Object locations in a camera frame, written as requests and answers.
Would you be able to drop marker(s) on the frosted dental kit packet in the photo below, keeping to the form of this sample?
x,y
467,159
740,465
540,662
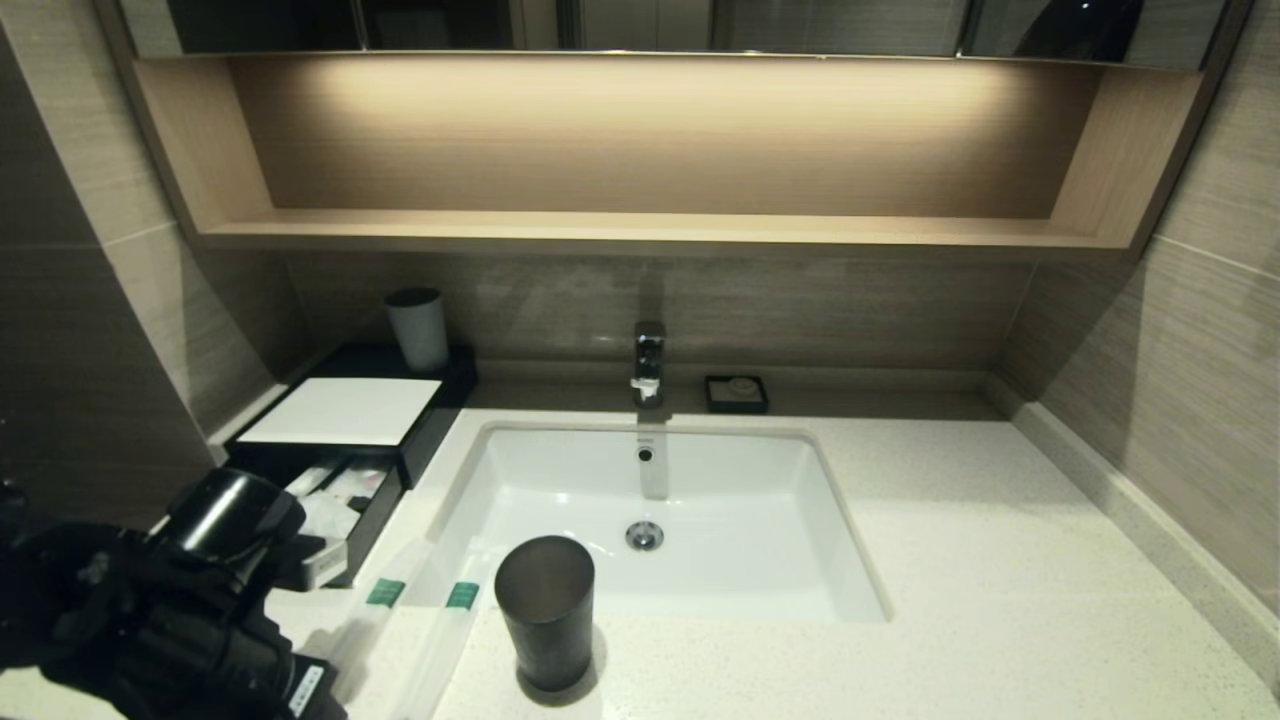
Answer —
x,y
312,480
378,625
445,650

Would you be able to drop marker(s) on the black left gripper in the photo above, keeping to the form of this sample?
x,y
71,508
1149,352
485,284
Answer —
x,y
250,675

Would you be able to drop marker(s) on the beige soap bar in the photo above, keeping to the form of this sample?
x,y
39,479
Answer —
x,y
741,385

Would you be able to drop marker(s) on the white ceramic sink basin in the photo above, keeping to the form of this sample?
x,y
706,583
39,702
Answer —
x,y
750,520

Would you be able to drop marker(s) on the black soap dish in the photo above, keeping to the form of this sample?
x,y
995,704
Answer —
x,y
715,400

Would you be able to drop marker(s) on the dark metal tumbler cup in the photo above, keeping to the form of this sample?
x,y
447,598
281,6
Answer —
x,y
545,620

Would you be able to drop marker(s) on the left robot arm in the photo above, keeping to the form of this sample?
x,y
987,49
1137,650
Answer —
x,y
90,620

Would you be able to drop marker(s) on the white crumpled pouch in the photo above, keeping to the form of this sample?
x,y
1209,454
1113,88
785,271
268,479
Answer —
x,y
335,518

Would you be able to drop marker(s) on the chrome faucet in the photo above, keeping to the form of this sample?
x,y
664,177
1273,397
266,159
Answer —
x,y
648,360

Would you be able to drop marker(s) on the chrome sink drain plug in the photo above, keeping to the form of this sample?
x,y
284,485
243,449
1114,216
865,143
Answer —
x,y
644,535

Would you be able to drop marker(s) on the black box drawer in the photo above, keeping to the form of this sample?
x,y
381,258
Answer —
x,y
380,505

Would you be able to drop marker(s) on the black storage box housing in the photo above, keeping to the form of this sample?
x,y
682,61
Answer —
x,y
455,385

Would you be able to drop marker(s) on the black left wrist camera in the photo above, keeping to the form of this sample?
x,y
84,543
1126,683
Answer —
x,y
225,510

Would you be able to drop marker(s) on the wooden wall shelf niche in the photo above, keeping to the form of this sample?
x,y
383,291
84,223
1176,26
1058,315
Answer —
x,y
640,140

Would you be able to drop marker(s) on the mirror cabinet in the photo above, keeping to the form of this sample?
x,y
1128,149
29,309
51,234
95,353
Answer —
x,y
800,25

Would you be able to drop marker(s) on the grey white cup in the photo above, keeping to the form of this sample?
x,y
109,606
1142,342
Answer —
x,y
418,330

